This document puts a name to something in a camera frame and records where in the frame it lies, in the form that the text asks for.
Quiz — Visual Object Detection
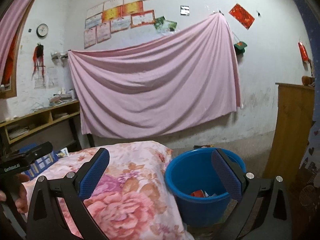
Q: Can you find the pink floral blanket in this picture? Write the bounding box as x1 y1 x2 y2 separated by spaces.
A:
21 141 194 240

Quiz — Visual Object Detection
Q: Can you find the group of wall certificates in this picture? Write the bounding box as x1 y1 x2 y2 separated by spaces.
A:
83 0 169 49

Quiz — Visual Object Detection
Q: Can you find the pink window curtain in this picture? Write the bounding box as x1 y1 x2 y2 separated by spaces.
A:
0 0 48 67

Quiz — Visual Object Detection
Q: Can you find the blue cardboard box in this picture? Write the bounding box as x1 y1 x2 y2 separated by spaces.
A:
19 142 59 179

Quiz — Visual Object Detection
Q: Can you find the large pile of shelf papers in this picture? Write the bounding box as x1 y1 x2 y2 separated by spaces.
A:
7 127 29 138

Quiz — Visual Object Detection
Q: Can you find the dark blue printed cloth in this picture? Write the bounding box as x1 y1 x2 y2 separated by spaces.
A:
284 0 320 240

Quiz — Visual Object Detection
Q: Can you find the green photo print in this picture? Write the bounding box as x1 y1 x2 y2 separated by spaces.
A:
154 16 165 30
161 20 178 33

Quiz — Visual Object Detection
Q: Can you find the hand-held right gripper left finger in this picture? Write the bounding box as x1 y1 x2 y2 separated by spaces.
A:
26 147 110 240

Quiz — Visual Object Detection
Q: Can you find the red cloth in window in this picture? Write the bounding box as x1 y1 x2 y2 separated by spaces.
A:
2 34 19 83

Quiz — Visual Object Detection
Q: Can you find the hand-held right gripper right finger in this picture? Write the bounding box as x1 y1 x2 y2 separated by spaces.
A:
211 148 293 240

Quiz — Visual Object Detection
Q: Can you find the red hanging ornament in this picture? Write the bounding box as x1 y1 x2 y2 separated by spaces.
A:
298 41 310 63

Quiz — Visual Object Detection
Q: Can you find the round black wall clock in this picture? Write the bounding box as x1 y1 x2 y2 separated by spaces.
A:
36 23 49 38

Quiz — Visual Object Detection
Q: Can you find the stack of books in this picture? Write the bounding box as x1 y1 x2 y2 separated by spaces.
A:
49 92 77 105

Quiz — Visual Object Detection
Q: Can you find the brown object on cabinet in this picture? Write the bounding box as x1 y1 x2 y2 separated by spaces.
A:
301 76 315 87

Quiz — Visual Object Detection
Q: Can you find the person's left hand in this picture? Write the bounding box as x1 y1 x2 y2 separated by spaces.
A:
14 174 30 215

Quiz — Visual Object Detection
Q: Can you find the wooden desk shelf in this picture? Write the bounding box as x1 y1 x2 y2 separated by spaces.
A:
0 99 80 144

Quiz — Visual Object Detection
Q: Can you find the wooden cabinet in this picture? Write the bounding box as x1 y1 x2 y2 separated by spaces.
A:
262 82 315 188

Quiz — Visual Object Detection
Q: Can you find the red paper wall decoration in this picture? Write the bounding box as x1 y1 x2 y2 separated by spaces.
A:
229 3 255 30

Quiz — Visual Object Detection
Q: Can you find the red tassel wall ornament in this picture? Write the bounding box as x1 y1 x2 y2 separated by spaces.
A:
32 44 47 79

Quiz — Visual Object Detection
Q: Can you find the paper wall calendar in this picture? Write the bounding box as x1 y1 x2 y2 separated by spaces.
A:
34 66 59 89

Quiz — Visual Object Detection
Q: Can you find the wire wall shelf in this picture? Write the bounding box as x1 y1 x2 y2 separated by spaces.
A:
51 51 69 60

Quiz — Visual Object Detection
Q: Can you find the green cap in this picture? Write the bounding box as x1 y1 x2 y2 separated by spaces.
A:
234 41 248 54

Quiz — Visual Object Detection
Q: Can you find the thin light cable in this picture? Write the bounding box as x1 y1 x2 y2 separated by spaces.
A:
31 102 50 112

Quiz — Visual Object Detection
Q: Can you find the blue plastic bucket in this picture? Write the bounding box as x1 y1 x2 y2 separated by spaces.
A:
164 148 246 228

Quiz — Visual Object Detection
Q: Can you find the wooden window frame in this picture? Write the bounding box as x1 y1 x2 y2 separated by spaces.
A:
0 2 35 99

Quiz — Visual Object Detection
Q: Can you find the pink sheet hung on wall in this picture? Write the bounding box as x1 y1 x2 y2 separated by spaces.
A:
68 13 241 138

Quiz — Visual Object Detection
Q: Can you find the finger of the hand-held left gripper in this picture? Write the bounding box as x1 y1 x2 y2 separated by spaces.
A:
2 141 54 166

